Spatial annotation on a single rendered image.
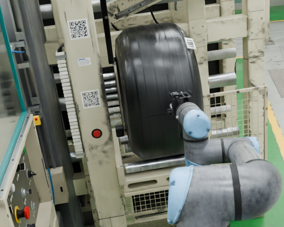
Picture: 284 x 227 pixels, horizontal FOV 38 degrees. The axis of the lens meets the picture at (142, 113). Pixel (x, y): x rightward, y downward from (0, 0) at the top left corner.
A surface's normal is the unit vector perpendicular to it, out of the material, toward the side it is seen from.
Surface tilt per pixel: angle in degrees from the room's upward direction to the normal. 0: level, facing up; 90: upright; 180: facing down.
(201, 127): 83
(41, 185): 90
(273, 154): 0
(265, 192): 68
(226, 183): 40
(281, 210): 0
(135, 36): 19
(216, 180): 31
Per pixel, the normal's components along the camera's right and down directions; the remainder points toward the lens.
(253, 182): 0.13, -0.52
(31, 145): 0.12, 0.37
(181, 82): 0.07, -0.04
